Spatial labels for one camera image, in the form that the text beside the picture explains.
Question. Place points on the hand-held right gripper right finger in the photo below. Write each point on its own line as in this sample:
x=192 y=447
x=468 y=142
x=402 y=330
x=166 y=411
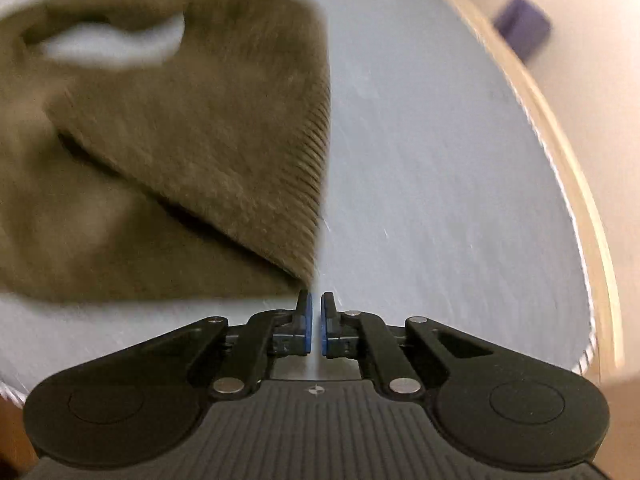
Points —
x=327 y=321

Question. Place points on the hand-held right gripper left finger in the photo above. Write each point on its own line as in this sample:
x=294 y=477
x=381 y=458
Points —
x=306 y=321

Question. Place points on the grey bed mattress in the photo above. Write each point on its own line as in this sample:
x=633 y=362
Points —
x=425 y=185

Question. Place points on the purple box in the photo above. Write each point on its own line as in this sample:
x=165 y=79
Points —
x=522 y=25

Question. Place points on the light wooden bed frame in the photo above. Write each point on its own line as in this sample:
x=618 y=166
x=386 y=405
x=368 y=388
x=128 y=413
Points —
x=567 y=160

